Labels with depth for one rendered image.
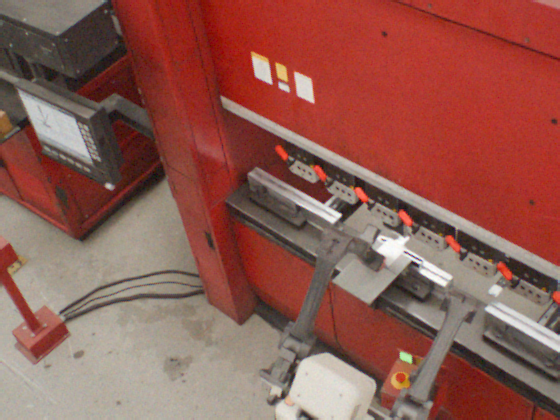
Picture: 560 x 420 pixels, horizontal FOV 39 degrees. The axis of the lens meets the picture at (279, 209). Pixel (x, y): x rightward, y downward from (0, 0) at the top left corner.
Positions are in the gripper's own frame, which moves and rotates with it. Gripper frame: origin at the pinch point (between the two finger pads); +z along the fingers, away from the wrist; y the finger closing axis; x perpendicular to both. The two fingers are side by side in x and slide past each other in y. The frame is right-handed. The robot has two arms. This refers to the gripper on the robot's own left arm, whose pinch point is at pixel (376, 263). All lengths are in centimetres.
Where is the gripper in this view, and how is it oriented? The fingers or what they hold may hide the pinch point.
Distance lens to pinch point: 309.5
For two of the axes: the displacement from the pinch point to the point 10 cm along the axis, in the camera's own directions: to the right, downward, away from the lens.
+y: -7.4, -4.2, 5.2
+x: -5.3, 8.4, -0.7
